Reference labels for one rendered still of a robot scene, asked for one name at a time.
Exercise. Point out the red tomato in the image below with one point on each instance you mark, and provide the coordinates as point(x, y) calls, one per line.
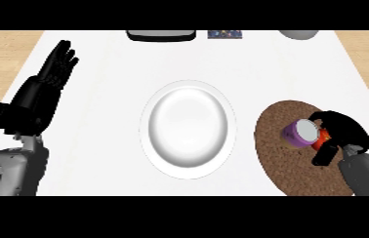
point(320, 140)

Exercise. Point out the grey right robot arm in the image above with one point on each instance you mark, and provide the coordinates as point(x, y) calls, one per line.
point(355, 170)

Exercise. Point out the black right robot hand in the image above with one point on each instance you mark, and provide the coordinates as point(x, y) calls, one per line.
point(342, 128)

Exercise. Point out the brown round placemat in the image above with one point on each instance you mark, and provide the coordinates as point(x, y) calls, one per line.
point(283, 164)

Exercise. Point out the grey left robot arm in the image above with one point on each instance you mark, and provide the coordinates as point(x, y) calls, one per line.
point(19, 170)

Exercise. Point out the purple can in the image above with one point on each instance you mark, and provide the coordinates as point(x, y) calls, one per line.
point(301, 134)

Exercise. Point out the dark blue patterned box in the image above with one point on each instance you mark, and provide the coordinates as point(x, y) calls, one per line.
point(224, 34)

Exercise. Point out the white oval plate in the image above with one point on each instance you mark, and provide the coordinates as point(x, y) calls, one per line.
point(187, 128)

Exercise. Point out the grey rounded object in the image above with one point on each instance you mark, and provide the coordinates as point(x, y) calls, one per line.
point(298, 34)

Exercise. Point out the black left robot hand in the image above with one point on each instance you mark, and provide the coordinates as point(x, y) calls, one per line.
point(41, 86)

